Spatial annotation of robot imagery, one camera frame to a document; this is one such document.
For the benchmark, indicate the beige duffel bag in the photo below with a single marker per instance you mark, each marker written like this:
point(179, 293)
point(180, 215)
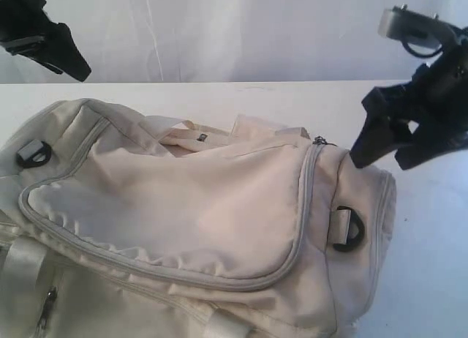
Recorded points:
point(116, 224)

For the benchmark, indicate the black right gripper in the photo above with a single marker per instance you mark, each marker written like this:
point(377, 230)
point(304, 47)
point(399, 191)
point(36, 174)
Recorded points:
point(436, 99)

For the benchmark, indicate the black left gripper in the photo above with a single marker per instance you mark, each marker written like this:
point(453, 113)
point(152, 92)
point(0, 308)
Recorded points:
point(27, 30)

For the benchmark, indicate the white backdrop curtain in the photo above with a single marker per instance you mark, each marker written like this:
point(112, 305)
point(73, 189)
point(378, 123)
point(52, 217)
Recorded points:
point(139, 41)

